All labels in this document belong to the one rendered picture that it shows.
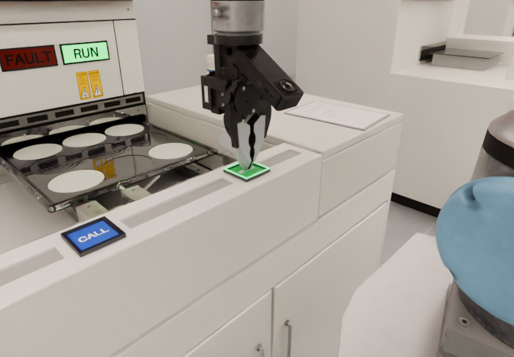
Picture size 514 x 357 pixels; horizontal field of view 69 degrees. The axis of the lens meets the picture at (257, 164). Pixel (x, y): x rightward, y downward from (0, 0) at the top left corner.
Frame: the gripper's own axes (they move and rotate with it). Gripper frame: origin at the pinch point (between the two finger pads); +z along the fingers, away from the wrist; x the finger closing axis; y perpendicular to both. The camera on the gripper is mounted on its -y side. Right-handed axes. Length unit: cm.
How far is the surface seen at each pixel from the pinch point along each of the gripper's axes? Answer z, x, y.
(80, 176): 7.7, 15.6, 32.1
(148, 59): 15, -104, 207
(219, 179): 2.0, 4.6, 2.3
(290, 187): 5.2, -5.8, -3.9
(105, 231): 1.4, 24.7, 0.5
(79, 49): -13, 1, 58
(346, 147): 3.3, -24.5, -3.3
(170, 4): -21, -127, 207
